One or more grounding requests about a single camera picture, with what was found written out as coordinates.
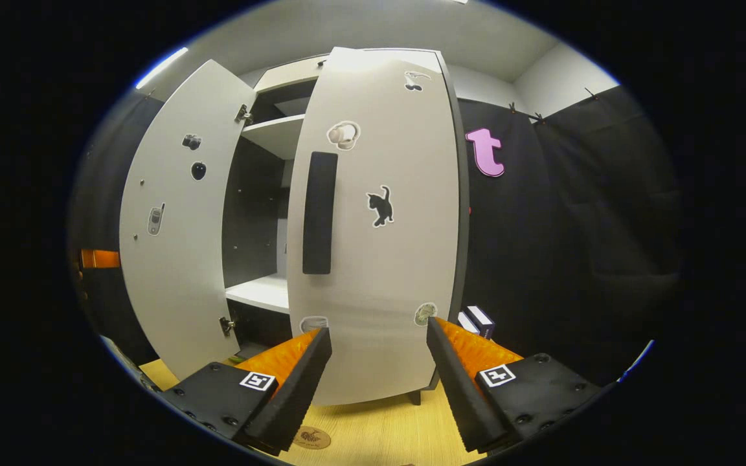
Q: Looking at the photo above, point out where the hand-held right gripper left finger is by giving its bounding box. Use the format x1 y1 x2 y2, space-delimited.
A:
163 327 333 457

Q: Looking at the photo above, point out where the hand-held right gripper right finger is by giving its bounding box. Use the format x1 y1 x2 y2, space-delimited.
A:
426 316 602 454

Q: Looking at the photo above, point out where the white cabinet door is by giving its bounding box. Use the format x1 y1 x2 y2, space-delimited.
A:
287 47 471 407
119 59 257 381

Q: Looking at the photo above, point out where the round wooden coaster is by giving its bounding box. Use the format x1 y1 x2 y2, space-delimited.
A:
293 426 332 450

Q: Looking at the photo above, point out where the dark box with white top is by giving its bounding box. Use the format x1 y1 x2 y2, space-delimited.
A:
465 305 496 340

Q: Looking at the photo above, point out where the white cabinet shelf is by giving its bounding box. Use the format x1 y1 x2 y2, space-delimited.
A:
225 273 291 315
242 115 306 161

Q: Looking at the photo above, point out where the white and grey cabinet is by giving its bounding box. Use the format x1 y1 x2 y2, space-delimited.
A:
119 47 471 407

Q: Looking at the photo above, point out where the ceiling light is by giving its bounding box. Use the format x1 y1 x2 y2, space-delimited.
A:
135 47 189 90

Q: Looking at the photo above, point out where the white drawer front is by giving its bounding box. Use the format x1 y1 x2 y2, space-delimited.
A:
253 55 332 95

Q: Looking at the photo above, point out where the black door handle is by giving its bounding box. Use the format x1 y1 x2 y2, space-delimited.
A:
302 151 339 275

